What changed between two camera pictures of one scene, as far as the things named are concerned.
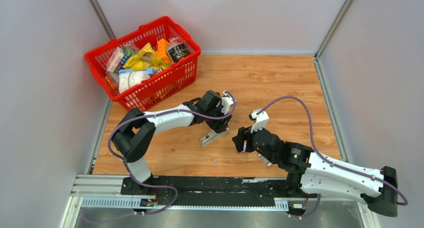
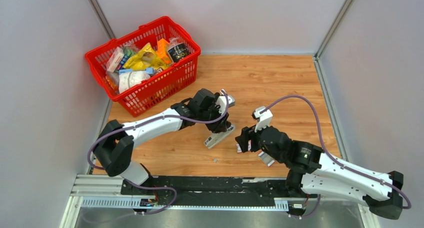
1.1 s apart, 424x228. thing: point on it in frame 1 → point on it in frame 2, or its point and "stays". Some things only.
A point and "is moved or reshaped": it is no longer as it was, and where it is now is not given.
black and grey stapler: [211, 137] is moved or reshaped
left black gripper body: [216, 112] stays
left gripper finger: [219, 126] stays
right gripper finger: [243, 134] stays
